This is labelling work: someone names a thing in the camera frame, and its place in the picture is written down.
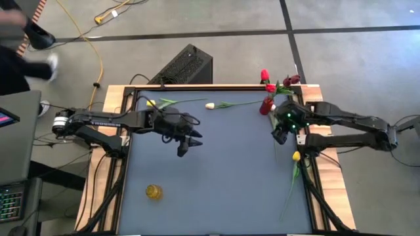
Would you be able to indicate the person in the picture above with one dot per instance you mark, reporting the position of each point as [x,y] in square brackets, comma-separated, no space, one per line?
[16,75]

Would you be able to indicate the yellow extension plug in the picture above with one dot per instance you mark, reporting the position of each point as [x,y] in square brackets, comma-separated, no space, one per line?
[98,20]

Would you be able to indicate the black stand pole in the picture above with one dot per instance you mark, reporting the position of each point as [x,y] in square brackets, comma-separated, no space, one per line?
[41,37]

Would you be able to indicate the black computer tower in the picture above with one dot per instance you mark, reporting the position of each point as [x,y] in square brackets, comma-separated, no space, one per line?
[187,65]

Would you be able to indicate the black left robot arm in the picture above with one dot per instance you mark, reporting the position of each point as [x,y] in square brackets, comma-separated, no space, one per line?
[105,123]

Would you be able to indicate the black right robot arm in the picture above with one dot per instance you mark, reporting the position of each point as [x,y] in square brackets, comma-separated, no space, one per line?
[348,119]

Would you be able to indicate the red ribbed glass vase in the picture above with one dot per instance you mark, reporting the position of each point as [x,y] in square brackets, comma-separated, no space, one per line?
[265,106]

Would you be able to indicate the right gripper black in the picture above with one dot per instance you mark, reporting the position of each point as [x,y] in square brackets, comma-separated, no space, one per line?
[290,118]

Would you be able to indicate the yellow glass vase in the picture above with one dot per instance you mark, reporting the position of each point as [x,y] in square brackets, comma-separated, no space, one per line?
[154,191]

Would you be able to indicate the yellow artificial tulip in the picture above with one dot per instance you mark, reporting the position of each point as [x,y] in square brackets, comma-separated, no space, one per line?
[296,156]
[150,103]

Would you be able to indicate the blue-grey table mat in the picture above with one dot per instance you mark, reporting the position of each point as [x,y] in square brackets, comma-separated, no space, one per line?
[213,183]

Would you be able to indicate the backlit keyboard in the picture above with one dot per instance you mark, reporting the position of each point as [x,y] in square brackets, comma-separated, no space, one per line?
[10,206]

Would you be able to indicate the small screen with pink display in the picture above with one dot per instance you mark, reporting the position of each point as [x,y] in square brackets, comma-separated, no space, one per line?
[7,118]

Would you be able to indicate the black aluminium table frame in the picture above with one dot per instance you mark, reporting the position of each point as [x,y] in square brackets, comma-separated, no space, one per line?
[157,88]

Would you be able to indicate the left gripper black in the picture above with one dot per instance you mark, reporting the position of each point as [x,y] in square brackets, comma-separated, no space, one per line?
[170,123]

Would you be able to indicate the silver mounting bracket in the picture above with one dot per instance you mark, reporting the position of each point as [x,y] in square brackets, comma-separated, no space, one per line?
[301,140]

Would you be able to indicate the grey desk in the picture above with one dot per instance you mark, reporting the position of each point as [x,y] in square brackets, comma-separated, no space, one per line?
[23,147]

